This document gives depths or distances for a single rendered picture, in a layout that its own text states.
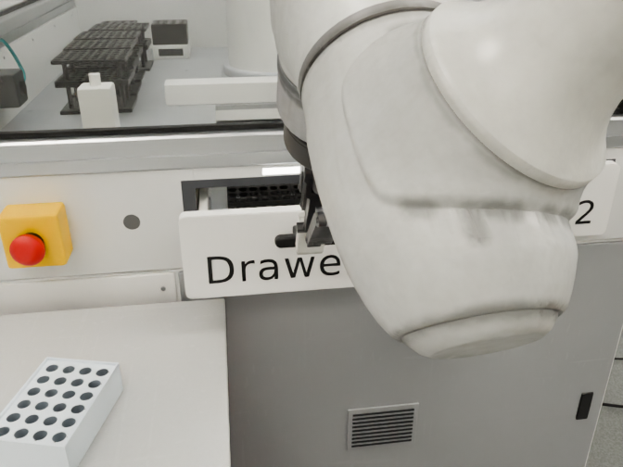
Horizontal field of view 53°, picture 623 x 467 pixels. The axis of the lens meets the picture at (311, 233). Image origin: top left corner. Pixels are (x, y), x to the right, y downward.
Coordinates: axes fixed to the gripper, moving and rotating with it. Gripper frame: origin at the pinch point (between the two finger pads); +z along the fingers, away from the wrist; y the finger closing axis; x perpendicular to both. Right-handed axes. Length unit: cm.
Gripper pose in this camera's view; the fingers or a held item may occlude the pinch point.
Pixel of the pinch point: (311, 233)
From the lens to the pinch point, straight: 66.9
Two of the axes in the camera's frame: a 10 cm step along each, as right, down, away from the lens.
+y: -1.2, -8.7, 4.7
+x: -9.9, 0.6, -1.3
